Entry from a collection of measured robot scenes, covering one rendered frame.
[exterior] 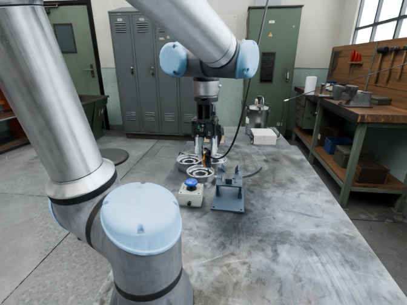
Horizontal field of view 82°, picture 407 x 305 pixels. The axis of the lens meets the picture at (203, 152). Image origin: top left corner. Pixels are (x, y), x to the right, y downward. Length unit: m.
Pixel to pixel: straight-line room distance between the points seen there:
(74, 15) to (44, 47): 4.46
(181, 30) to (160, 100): 3.39
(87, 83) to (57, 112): 4.42
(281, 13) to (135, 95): 2.38
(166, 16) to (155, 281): 0.37
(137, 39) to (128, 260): 3.58
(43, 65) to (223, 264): 0.50
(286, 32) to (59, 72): 3.53
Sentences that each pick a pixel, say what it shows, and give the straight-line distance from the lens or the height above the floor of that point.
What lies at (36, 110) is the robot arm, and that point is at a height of 1.17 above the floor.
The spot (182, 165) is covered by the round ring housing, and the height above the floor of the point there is 0.83.
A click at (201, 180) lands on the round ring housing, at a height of 0.83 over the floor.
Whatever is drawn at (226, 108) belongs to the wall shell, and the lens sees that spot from 4.10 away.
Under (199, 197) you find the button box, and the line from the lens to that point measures 0.73.
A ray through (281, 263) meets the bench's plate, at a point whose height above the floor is 0.80.
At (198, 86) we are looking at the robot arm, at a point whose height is 1.16.
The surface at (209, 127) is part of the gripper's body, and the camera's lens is 0.67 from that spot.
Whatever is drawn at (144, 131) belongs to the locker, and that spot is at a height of 0.15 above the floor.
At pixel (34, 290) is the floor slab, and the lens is 1.83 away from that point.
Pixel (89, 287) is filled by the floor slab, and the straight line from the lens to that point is 1.70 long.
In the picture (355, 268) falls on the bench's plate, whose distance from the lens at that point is 0.67.
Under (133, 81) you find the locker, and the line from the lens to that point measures 3.86.
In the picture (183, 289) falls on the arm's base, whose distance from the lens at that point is 0.47.
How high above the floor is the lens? 1.23
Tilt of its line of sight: 22 degrees down
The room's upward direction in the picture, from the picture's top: straight up
